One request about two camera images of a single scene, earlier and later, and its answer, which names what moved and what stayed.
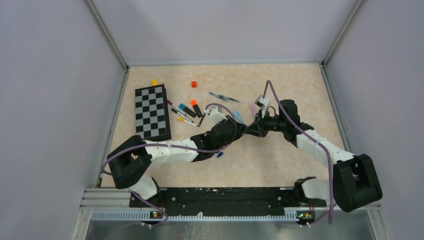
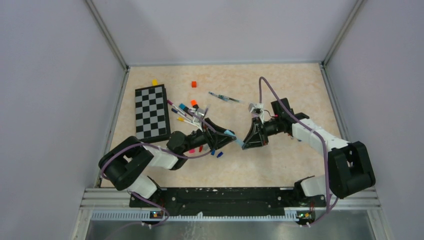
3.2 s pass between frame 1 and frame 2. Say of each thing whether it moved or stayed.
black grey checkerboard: stayed
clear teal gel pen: stayed
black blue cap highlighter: stayed
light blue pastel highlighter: moved
